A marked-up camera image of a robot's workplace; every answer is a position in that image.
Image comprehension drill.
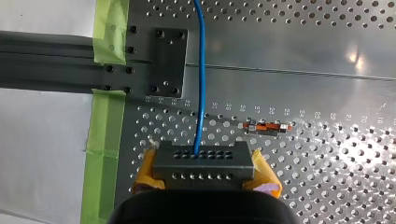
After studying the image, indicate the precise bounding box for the metal post with orange clip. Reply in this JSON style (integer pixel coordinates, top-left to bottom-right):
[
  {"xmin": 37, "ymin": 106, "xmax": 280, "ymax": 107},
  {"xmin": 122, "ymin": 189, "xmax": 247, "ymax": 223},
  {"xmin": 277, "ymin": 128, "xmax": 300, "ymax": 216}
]
[{"xmin": 242, "ymin": 121, "xmax": 294, "ymax": 137}]

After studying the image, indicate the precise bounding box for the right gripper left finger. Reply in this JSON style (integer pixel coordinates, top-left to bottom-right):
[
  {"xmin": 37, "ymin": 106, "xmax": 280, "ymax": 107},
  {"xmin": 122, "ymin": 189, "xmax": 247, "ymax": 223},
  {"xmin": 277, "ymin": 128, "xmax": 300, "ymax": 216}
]
[{"xmin": 132, "ymin": 147, "xmax": 166, "ymax": 194}]

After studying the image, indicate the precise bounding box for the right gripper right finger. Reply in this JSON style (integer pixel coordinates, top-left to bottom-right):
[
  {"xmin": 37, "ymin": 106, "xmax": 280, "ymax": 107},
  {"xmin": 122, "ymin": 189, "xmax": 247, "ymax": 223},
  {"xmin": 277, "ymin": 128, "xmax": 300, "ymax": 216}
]
[{"xmin": 242, "ymin": 148, "xmax": 284, "ymax": 200}]

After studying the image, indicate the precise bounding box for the blue cable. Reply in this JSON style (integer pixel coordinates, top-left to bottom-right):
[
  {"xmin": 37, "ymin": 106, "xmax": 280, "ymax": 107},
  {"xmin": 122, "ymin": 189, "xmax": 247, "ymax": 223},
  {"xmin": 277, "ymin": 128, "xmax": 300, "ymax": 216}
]
[{"xmin": 151, "ymin": 0, "xmax": 256, "ymax": 190}]

